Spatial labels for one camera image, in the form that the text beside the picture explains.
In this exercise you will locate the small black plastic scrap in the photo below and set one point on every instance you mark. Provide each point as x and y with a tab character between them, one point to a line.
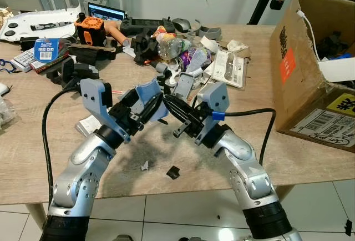
173	172

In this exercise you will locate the grey computer mouse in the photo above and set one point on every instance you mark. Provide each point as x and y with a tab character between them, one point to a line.
182	24

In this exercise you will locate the white small keypad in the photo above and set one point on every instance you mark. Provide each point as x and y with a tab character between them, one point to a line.
23	60

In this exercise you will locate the black part inside box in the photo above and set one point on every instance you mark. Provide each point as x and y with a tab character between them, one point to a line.
331	44

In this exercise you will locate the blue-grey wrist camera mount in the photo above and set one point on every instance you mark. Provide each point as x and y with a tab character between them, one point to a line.
213	99
95	98

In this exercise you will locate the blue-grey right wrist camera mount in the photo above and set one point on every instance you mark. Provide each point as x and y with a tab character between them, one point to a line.
213	99

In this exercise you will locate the black clamp part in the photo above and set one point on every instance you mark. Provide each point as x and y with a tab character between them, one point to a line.
145	48

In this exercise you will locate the white flat plastic shell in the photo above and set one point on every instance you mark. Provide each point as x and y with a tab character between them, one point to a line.
22	27

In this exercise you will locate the clear plastic bottle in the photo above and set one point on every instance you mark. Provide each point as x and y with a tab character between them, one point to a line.
173	45

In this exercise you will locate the brown cardboard box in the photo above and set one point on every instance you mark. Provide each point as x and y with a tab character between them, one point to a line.
305	94

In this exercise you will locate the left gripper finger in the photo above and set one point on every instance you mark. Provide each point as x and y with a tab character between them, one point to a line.
157	110
151	91

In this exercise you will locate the small laptop screen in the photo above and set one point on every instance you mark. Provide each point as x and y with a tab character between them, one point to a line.
106	12

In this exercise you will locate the black game controller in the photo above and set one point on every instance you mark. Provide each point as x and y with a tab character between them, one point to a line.
141	26

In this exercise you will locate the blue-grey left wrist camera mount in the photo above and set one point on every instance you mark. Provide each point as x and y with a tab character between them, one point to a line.
95	98

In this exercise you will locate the white carton inside box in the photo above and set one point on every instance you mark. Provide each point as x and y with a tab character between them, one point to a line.
338	70

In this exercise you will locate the crumpled white paper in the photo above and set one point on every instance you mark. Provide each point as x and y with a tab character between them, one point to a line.
237	45

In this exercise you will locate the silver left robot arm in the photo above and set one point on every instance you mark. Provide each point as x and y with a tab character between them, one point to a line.
77	177

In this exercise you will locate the grey plastic clip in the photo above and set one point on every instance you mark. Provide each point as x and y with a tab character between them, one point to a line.
211	31

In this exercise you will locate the orange and black device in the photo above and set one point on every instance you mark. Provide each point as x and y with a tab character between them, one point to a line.
90	30

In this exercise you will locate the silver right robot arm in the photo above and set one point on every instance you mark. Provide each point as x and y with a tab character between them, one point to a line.
252	182

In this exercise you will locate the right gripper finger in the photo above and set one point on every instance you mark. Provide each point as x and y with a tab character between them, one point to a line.
178	106
183	128

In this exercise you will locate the blue labelled retail package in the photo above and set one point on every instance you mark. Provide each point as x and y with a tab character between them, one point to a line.
46	50

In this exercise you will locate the small white scrap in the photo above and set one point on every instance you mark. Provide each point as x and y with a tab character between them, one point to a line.
145	165

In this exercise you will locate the purple foil wrapper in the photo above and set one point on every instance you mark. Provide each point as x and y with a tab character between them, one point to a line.
197	58

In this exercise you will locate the black plastic bracket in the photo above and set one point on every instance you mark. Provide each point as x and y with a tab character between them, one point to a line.
72	68

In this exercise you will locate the white blister pack card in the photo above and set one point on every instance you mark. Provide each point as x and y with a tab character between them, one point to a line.
229	69

